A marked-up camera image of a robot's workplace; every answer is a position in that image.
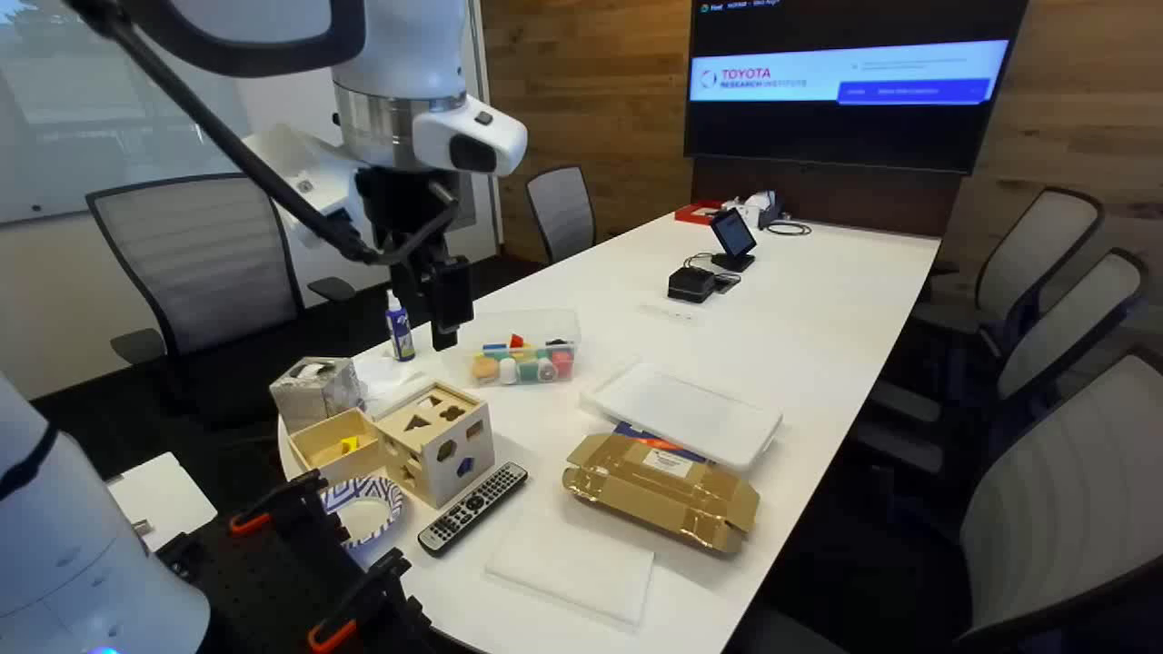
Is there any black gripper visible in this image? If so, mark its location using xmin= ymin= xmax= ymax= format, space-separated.
xmin=357 ymin=169 xmax=473 ymax=351

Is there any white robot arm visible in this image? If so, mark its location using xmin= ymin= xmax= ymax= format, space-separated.
xmin=0 ymin=0 xmax=525 ymax=654

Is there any clear tub of toy shapes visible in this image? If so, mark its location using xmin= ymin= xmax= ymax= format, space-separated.
xmin=470 ymin=311 xmax=580 ymax=384

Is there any white tissue box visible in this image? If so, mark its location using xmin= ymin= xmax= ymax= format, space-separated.
xmin=267 ymin=358 xmax=362 ymax=428

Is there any wooden toy box base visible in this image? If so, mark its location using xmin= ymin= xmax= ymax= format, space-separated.
xmin=289 ymin=411 xmax=385 ymax=483

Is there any black box device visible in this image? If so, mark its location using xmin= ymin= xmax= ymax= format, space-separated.
xmin=668 ymin=268 xmax=714 ymax=301

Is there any gold cardboard box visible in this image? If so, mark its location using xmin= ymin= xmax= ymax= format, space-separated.
xmin=562 ymin=433 xmax=759 ymax=556

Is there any small blue spray bottle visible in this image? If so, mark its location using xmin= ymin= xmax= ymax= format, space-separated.
xmin=385 ymin=292 xmax=414 ymax=363

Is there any grey chair far end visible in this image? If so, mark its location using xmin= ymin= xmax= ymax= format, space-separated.
xmin=525 ymin=169 xmax=597 ymax=262

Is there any blue white patterned bowl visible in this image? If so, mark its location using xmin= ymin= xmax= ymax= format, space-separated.
xmin=318 ymin=478 xmax=407 ymax=567

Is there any grey mesh chair left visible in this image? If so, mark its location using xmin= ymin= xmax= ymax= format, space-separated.
xmin=88 ymin=176 xmax=303 ymax=426

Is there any black tv remote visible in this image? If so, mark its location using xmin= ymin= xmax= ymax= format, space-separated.
xmin=418 ymin=461 xmax=525 ymax=556

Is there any red object on table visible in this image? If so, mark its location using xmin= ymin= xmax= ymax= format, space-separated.
xmin=672 ymin=204 xmax=719 ymax=226

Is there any white rectangular tray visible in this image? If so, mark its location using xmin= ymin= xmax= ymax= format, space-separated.
xmin=585 ymin=363 xmax=782 ymax=472

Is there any small tablet on stand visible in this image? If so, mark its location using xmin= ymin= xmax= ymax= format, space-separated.
xmin=713 ymin=212 xmax=756 ymax=274

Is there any black clamp with orange tips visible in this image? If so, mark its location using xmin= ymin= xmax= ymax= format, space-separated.
xmin=155 ymin=468 xmax=476 ymax=654

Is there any clear plastic sheet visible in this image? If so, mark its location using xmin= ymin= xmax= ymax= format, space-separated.
xmin=488 ymin=525 xmax=653 ymax=627

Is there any white paper sheet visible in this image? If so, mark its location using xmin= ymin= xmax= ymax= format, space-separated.
xmin=109 ymin=450 xmax=217 ymax=552

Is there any grey chair right far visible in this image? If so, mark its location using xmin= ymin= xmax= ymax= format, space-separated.
xmin=917 ymin=185 xmax=1103 ymax=351

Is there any grey chair right middle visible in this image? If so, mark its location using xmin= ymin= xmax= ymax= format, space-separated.
xmin=851 ymin=249 xmax=1149 ymax=483

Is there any grey chair right front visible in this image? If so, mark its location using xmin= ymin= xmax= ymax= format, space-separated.
xmin=723 ymin=351 xmax=1163 ymax=654

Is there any wall mounted tv screen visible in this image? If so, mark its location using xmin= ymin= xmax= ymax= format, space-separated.
xmin=682 ymin=0 xmax=1029 ymax=176

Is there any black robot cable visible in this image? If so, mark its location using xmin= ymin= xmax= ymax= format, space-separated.
xmin=64 ymin=0 xmax=459 ymax=268

